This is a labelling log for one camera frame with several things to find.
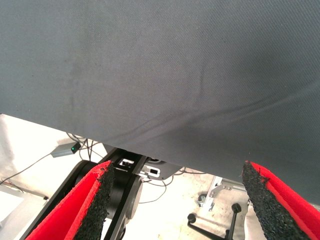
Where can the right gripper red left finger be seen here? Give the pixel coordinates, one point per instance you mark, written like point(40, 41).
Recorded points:
point(65, 215)

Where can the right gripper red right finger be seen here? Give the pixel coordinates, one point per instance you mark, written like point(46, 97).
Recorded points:
point(282, 212)

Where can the person's leg in beige trousers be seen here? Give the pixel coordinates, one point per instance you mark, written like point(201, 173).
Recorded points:
point(251, 225)

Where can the black office chair base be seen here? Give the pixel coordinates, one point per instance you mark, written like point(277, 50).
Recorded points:
point(233, 220)

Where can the grey box with green light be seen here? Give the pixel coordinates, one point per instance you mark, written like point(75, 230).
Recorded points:
point(62, 150)

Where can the dark grey table cloth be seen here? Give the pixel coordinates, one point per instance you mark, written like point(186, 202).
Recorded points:
point(160, 62)

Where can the black robot torso frame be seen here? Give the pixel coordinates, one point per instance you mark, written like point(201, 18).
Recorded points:
point(125, 192)

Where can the aluminium profile frame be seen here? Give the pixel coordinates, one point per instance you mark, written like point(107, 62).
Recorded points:
point(217, 190)

